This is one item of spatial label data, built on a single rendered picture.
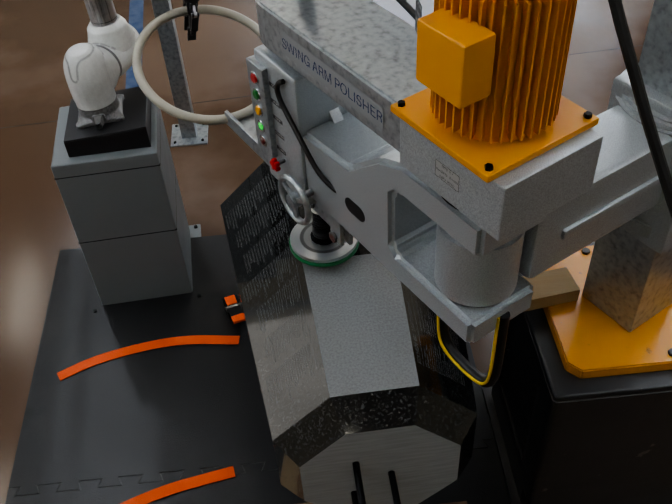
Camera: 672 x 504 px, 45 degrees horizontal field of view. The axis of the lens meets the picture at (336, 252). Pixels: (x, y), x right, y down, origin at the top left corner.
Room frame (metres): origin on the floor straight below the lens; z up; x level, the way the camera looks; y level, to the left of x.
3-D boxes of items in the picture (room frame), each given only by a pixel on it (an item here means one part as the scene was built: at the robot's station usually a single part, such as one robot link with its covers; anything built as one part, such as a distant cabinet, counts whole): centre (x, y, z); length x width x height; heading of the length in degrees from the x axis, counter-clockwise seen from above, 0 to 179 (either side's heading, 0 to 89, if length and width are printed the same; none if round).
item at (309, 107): (1.77, -0.01, 1.36); 0.36 x 0.22 x 0.45; 32
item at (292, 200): (1.68, 0.07, 1.24); 0.15 x 0.10 x 0.15; 32
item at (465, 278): (1.28, -0.32, 1.39); 0.19 x 0.19 x 0.20
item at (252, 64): (1.84, 0.17, 1.41); 0.08 x 0.03 x 0.28; 32
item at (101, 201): (2.66, 0.87, 0.40); 0.50 x 0.50 x 0.80; 6
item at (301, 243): (1.84, 0.03, 0.92); 0.21 x 0.21 x 0.01
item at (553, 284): (1.66, -0.62, 0.81); 0.20 x 0.10 x 0.05; 100
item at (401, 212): (1.50, -0.16, 1.35); 0.74 x 0.23 x 0.49; 32
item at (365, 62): (1.55, -0.15, 1.66); 0.96 x 0.25 x 0.17; 32
